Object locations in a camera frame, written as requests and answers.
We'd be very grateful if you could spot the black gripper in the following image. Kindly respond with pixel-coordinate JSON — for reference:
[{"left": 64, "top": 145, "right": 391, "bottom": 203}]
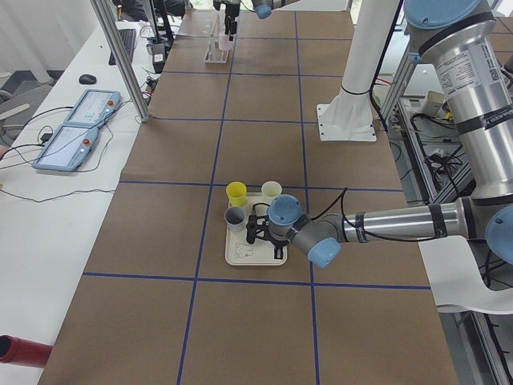
[
  {"left": 246, "top": 214, "right": 287, "bottom": 258},
  {"left": 223, "top": 0, "right": 240, "bottom": 40}
]

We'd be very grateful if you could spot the cream plastic cup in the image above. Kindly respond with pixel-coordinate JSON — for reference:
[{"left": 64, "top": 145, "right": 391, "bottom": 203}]
[{"left": 261, "top": 180, "right": 282, "bottom": 204}]

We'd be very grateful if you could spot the lower blue teach pendant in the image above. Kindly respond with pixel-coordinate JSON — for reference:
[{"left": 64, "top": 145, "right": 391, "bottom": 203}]
[{"left": 32, "top": 124, "right": 99, "bottom": 172}]

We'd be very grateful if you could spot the upper blue teach pendant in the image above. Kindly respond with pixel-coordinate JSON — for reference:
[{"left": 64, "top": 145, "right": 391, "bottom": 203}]
[{"left": 64, "top": 89, "right": 121, "bottom": 127}]

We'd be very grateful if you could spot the white wire cup rack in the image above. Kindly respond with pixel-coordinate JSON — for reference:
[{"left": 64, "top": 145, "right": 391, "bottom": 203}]
[{"left": 204, "top": 11, "right": 230, "bottom": 64}]

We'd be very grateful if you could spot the black computer mouse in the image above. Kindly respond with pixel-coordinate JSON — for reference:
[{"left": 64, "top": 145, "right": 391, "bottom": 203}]
[{"left": 79, "top": 74, "right": 97, "bottom": 85}]

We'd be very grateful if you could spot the red cylinder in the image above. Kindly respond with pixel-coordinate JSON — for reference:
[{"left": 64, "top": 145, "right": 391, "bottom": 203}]
[{"left": 1, "top": 335, "right": 53, "bottom": 368}]

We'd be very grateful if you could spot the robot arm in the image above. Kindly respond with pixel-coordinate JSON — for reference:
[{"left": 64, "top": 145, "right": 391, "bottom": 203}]
[
  {"left": 246, "top": 1, "right": 512, "bottom": 267},
  {"left": 212, "top": 0, "right": 297, "bottom": 41}
]

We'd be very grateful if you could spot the grey plastic cup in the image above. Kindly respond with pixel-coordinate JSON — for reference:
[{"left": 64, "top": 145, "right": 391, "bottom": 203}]
[{"left": 224, "top": 206, "right": 246, "bottom": 233}]

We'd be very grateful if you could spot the cream plastic tray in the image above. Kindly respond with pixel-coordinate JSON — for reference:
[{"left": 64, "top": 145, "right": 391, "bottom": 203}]
[{"left": 224, "top": 192, "right": 288, "bottom": 266}]

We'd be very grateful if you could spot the pink plastic cup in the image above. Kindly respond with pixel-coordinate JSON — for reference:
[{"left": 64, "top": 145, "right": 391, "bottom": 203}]
[{"left": 218, "top": 33, "right": 232, "bottom": 51}]

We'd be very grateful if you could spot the black keyboard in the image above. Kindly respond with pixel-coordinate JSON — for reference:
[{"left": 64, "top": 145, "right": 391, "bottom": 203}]
[{"left": 118, "top": 28, "right": 137, "bottom": 63}]

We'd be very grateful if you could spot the blue teach pendant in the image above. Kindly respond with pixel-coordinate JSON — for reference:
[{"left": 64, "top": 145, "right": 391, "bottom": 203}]
[
  {"left": 64, "top": 89, "right": 121, "bottom": 127},
  {"left": 32, "top": 124, "right": 99, "bottom": 172}
]

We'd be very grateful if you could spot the aluminium frame post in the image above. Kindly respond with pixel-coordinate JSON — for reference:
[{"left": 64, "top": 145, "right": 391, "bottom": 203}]
[{"left": 90, "top": 0, "right": 150, "bottom": 123}]

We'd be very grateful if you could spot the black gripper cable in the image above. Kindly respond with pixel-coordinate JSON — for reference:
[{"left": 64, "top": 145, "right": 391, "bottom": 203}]
[{"left": 310, "top": 186, "right": 348, "bottom": 221}]

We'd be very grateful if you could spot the yellow plastic cup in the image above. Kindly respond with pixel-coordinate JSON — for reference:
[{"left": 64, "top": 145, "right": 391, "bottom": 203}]
[{"left": 225, "top": 181, "right": 247, "bottom": 207}]

